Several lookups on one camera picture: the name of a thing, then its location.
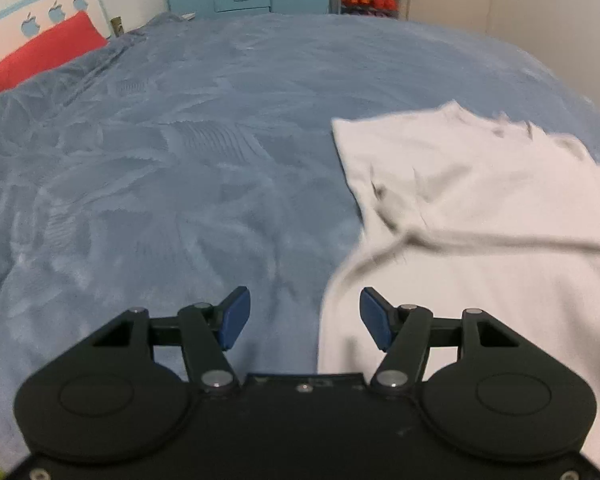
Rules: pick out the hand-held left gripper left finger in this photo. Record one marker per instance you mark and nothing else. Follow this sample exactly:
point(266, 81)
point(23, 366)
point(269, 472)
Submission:
point(235, 319)

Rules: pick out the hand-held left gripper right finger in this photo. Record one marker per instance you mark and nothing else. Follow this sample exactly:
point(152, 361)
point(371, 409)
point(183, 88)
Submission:
point(375, 319)

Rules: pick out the white printed t-shirt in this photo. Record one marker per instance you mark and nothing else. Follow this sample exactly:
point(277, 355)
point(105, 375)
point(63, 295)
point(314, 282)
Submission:
point(480, 220)

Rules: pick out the blue textured blanket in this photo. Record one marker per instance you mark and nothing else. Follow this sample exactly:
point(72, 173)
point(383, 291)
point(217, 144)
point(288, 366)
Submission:
point(170, 160)

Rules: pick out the small dark bedside item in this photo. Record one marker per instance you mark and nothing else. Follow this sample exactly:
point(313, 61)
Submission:
point(116, 26)

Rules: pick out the red pillow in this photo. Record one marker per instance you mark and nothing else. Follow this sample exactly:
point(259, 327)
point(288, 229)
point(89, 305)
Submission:
point(40, 57)

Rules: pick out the white headboard with apple prints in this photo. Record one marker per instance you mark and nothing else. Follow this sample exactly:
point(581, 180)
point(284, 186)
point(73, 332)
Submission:
point(25, 15)

